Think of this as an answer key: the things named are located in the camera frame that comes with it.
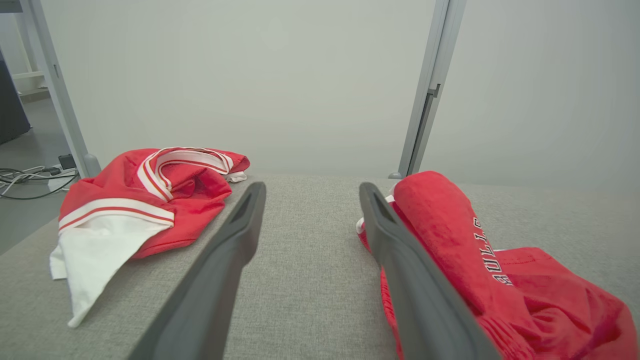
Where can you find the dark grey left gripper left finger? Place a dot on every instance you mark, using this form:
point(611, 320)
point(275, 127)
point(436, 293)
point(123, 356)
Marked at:
point(200, 300)

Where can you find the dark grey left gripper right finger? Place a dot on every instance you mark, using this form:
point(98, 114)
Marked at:
point(425, 310)

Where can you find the red basketball shorts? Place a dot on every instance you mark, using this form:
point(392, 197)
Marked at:
point(450, 225)

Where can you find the red white basketball jersey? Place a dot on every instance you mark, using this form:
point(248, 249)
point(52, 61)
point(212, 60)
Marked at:
point(195, 200)

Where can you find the white power strip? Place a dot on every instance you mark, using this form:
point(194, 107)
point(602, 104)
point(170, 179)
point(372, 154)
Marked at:
point(62, 182)

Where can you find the black power adapter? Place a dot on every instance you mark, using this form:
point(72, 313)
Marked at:
point(66, 161)

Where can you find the grey cylindrical post foot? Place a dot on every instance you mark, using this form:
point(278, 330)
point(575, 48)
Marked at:
point(395, 175)

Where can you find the grey metal partition post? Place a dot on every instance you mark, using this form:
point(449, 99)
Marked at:
point(435, 60)

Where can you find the grey partition end post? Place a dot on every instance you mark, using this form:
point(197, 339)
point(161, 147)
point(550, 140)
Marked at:
point(55, 85)

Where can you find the white shelf frame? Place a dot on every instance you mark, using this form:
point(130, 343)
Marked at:
point(30, 75)

